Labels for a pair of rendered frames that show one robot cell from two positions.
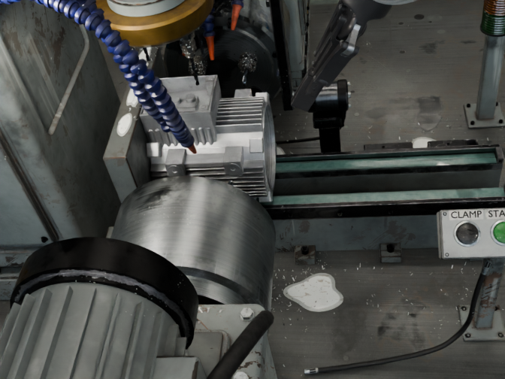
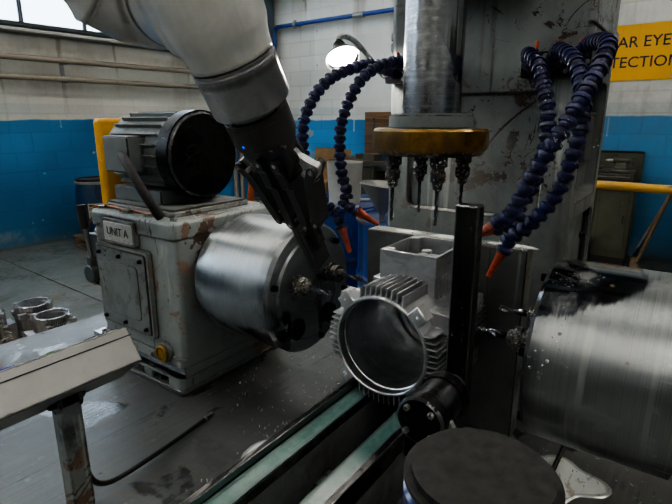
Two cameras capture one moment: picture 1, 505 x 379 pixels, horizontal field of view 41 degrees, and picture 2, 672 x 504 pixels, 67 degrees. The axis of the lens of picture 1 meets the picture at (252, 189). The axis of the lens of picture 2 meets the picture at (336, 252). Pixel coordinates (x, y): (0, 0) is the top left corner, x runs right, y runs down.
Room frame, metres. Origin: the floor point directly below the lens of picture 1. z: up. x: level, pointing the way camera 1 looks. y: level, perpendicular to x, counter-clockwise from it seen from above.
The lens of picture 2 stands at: (1.10, -0.72, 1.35)
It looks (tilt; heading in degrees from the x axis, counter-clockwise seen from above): 15 degrees down; 113
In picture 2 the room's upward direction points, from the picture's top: straight up
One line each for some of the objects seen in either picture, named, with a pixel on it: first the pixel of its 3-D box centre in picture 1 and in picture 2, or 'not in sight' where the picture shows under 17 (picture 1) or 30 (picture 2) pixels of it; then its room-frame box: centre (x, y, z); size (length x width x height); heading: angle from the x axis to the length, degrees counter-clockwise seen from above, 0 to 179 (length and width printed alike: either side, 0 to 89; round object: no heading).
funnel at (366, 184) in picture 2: not in sight; (385, 207); (0.39, 1.60, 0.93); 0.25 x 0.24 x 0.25; 75
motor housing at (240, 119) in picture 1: (216, 149); (410, 326); (0.91, 0.05, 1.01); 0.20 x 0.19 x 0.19; 77
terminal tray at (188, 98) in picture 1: (183, 110); (423, 266); (0.92, 0.09, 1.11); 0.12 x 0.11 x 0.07; 77
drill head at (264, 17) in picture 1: (231, 34); (643, 367); (1.24, -0.02, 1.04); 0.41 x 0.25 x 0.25; 167
